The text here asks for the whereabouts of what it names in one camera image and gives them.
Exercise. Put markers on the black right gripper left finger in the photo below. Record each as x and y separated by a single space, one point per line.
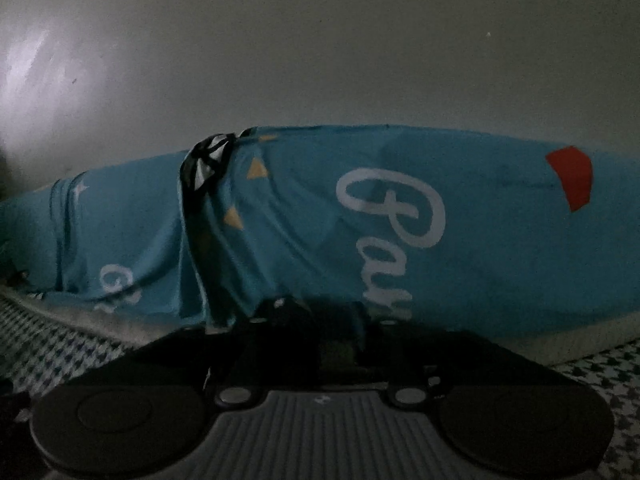
143 412

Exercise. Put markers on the blue printed pillow right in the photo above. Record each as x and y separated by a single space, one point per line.
457 229

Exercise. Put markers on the houndstooth bed sheet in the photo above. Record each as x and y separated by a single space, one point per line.
38 354

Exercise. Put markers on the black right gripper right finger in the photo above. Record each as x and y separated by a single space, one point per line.
493 408

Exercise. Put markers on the blue printed pillow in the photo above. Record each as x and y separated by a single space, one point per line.
110 240
457 229

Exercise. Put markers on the blue printed pillow left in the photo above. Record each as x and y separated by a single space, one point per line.
110 240

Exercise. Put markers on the black garment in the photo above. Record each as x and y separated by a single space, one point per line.
314 347

